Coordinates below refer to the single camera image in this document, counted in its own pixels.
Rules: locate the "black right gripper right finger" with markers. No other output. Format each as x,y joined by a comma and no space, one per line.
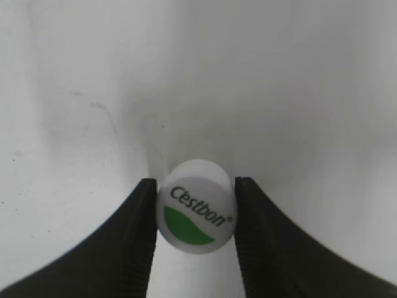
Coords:
278,259

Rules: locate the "white green bottle cap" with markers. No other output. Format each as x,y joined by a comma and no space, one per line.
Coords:
196,208

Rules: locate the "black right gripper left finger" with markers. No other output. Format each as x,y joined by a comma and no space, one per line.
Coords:
114,261

